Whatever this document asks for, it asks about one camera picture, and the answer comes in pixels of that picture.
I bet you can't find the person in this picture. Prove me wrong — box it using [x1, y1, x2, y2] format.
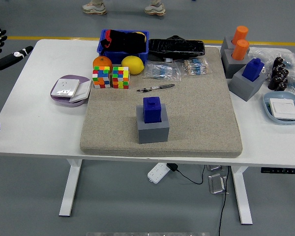
[82, 0, 167, 16]

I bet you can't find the white power strip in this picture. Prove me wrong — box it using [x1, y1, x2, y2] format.
[147, 162, 170, 184]

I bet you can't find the black plug with cord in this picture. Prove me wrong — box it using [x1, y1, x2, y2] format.
[166, 163, 207, 185]

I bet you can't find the orange fruit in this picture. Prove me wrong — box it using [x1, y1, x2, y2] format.
[92, 56, 114, 72]

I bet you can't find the white table leg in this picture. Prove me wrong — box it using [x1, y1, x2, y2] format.
[59, 159, 83, 217]
[231, 166, 253, 225]

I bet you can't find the black table control panel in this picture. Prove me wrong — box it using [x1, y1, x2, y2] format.
[261, 167, 295, 174]

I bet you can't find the grey-brown mat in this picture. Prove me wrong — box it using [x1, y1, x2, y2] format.
[80, 46, 243, 158]

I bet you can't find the orange cylinder seal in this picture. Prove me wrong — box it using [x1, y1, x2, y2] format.
[232, 39, 250, 61]
[232, 25, 249, 45]

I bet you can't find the blue square seal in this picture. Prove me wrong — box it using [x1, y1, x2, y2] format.
[143, 96, 162, 123]
[241, 58, 265, 83]

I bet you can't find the colourful puzzle cube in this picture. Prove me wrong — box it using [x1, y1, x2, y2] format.
[92, 65, 112, 89]
[112, 66, 130, 89]

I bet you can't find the metal bracket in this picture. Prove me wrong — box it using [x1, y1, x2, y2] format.
[206, 164, 224, 172]
[208, 173, 228, 195]

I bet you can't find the light blue tray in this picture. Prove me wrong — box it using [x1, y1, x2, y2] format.
[263, 91, 295, 125]

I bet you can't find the black plastic-wrapped part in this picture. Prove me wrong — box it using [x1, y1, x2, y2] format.
[147, 35, 206, 61]

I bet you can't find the bag of brown resistors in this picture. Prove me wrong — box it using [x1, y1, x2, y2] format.
[176, 59, 212, 76]

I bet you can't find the black cloth with red trim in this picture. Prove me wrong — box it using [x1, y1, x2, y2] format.
[100, 29, 147, 54]

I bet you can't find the black floor cable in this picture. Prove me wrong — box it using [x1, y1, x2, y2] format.
[218, 166, 231, 236]

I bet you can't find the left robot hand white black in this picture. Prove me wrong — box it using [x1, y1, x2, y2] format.
[0, 29, 34, 93]

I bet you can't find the white wall socket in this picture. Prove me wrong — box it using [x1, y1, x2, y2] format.
[51, 78, 81, 97]

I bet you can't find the black pen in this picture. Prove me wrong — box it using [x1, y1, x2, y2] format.
[136, 84, 176, 93]

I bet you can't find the blue plastic bin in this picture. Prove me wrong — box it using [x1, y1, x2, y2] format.
[96, 29, 150, 65]

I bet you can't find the bag of blue resistors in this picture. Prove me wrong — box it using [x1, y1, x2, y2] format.
[143, 61, 182, 82]

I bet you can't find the white switch panel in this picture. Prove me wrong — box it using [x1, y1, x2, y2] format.
[69, 80, 93, 103]
[269, 97, 295, 121]

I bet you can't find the purple tray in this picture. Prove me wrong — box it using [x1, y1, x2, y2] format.
[50, 74, 93, 108]

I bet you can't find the yellow lemon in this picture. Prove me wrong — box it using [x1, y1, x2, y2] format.
[121, 56, 145, 75]

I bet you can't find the grey seal holder box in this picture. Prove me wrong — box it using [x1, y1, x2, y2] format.
[220, 48, 251, 79]
[228, 66, 268, 102]
[220, 36, 236, 51]
[136, 103, 170, 144]

